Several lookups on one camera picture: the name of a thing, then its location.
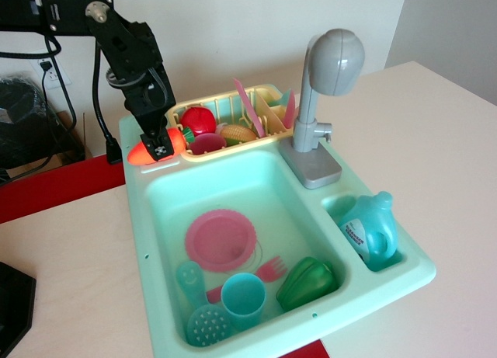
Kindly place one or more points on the teal slotted toy spoon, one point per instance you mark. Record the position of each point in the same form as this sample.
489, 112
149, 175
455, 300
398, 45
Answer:
209, 323

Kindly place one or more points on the teal toy detergent bottle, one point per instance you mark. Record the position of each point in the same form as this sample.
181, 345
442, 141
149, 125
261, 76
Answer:
369, 226

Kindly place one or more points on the yellow toy corn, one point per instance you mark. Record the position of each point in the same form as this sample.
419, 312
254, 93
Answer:
237, 133

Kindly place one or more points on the black object at left edge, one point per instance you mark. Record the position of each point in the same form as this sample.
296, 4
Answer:
18, 292

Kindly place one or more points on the black bin with bag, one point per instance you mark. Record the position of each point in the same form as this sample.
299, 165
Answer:
19, 99

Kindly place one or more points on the yellow dish rack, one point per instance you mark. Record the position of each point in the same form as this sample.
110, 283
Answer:
228, 108

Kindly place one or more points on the green toy bell pepper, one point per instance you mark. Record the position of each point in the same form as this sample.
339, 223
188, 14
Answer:
308, 280

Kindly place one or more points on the teal toy cup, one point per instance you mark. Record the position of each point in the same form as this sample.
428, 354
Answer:
243, 296

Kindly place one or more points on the orange toy carrot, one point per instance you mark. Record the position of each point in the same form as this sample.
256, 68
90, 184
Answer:
139, 154

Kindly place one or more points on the pink upright toy plate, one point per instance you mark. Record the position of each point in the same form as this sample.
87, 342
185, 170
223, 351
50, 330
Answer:
288, 118

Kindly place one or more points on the mint green toy sink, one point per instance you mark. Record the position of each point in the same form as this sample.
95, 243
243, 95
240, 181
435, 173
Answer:
291, 221

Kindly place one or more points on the pink toy cup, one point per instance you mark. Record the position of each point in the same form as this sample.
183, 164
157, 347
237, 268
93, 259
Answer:
208, 142

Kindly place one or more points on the pink toy knife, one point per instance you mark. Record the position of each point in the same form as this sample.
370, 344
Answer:
259, 129

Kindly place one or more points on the pink toy fork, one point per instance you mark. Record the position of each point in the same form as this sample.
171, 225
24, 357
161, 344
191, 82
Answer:
268, 272

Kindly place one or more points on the white wall outlet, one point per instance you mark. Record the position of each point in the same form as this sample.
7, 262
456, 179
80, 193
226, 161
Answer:
48, 74

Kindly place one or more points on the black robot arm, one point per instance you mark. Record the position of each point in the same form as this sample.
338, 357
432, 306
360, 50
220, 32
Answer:
49, 18

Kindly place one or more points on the teal upright toy plate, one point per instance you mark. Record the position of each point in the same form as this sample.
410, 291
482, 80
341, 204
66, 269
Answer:
284, 99

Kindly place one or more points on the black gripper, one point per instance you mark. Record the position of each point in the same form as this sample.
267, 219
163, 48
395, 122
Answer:
137, 70

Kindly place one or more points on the red toy apple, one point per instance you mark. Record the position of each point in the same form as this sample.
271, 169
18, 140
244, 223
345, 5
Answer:
199, 119

